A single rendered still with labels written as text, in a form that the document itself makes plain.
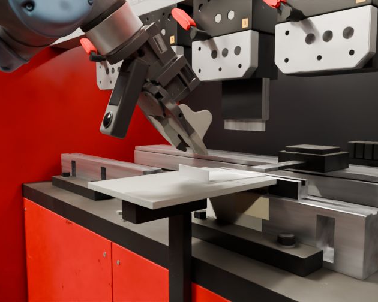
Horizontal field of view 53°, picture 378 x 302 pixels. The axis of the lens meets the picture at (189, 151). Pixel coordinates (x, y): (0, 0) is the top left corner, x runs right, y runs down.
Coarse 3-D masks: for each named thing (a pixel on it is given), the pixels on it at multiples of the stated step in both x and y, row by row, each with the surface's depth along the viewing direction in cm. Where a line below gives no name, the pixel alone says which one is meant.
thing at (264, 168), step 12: (288, 156) 87; (300, 156) 85; (312, 156) 83; (324, 156) 81; (336, 156) 84; (348, 156) 87; (252, 168) 76; (264, 168) 74; (276, 168) 76; (300, 168) 85; (312, 168) 83; (324, 168) 81; (336, 168) 84
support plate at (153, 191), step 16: (144, 176) 68; (160, 176) 68; (176, 176) 68; (112, 192) 56; (128, 192) 54; (144, 192) 54; (160, 192) 54; (176, 192) 54; (192, 192) 54; (208, 192) 55; (224, 192) 57
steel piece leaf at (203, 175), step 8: (184, 168) 66; (192, 168) 64; (200, 168) 62; (184, 176) 66; (192, 176) 64; (200, 176) 62; (208, 176) 61; (216, 176) 67; (224, 176) 67; (232, 176) 67; (240, 176) 67; (248, 176) 67
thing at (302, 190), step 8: (224, 168) 78; (232, 168) 77; (272, 176) 69; (280, 176) 68; (280, 184) 65; (288, 184) 64; (296, 184) 63; (304, 184) 64; (272, 192) 67; (280, 192) 66; (288, 192) 64; (296, 192) 63; (304, 192) 64
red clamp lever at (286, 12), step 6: (264, 0) 58; (270, 0) 57; (276, 0) 56; (282, 0) 56; (276, 6) 56; (282, 6) 56; (288, 6) 54; (282, 12) 55; (288, 12) 54; (294, 12) 54; (300, 12) 55; (288, 18) 54; (294, 18) 55; (300, 18) 55
